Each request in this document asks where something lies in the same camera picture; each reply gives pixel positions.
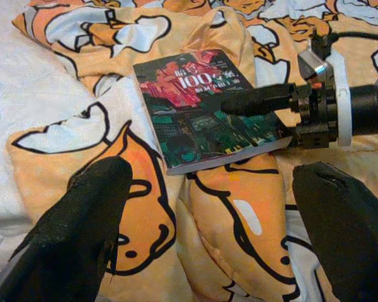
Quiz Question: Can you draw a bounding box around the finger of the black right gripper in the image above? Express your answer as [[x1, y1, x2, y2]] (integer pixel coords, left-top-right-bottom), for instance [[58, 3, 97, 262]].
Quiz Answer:
[[220, 82, 297, 117]]

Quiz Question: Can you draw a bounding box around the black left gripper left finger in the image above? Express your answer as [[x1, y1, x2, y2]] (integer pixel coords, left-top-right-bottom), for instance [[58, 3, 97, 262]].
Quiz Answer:
[[0, 155, 134, 302]]

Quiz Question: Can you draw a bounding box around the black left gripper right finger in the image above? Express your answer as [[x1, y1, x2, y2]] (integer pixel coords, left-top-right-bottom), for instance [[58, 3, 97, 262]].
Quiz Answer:
[[291, 161, 378, 302]]

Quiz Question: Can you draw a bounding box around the dark illustrated book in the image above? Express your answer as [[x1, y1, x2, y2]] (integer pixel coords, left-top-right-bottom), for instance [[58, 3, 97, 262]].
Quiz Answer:
[[132, 48, 293, 176]]

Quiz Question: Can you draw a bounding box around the yellow cartoon print blanket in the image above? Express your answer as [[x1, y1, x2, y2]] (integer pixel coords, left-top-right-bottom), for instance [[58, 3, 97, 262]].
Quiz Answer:
[[6, 0, 378, 302]]

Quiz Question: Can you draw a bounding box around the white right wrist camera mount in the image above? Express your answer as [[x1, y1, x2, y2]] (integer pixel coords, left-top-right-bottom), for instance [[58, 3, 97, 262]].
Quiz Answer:
[[297, 47, 354, 147]]

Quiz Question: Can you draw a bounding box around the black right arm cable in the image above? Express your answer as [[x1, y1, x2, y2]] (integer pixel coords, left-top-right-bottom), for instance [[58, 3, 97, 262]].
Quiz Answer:
[[311, 29, 378, 59]]

